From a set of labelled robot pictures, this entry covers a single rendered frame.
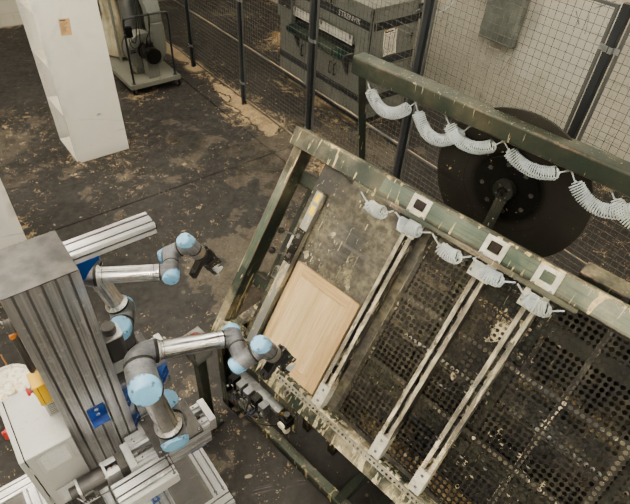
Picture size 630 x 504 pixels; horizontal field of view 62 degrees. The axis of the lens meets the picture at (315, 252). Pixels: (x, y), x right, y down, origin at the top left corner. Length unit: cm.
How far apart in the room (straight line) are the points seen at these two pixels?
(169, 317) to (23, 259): 249
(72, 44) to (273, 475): 431
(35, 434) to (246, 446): 156
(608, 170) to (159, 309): 336
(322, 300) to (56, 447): 136
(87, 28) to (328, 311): 403
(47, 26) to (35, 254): 390
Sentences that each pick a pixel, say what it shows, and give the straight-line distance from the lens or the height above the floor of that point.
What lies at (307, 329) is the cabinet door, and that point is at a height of 112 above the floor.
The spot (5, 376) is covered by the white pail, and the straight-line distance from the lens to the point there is 396.
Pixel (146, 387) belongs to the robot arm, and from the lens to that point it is 201.
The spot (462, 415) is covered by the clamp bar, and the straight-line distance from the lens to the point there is 248.
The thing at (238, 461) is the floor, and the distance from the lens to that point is 367.
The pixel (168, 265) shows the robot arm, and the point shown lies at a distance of 246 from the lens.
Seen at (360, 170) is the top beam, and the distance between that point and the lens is 255.
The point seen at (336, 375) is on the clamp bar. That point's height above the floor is 110.
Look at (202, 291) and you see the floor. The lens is 454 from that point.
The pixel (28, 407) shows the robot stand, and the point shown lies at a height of 123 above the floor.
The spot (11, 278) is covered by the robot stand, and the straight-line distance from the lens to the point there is 198.
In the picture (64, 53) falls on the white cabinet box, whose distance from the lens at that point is 584.
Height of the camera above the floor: 331
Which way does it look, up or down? 43 degrees down
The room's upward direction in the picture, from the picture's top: 4 degrees clockwise
